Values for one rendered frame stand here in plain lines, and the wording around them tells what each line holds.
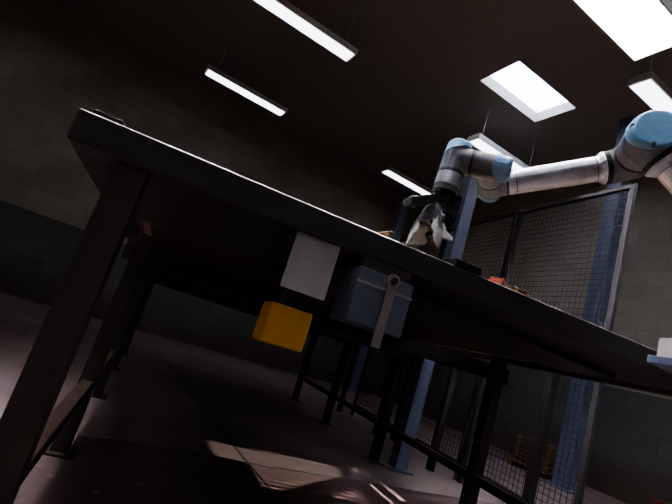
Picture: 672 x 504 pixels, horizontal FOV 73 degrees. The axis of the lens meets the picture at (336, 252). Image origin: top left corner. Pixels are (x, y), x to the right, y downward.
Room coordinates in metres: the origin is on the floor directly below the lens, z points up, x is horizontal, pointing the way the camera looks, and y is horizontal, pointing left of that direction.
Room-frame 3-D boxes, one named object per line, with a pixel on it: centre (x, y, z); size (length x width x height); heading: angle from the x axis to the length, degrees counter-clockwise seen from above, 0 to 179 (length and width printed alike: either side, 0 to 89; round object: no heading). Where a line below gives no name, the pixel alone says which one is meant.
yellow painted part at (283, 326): (0.93, 0.06, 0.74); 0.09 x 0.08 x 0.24; 109
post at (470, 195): (3.34, -0.86, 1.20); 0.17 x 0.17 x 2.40; 19
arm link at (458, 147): (1.21, -0.25, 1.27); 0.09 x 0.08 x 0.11; 69
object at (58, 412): (2.82, 1.08, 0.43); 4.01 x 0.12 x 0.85; 19
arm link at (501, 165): (1.19, -0.35, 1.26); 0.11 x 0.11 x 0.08; 69
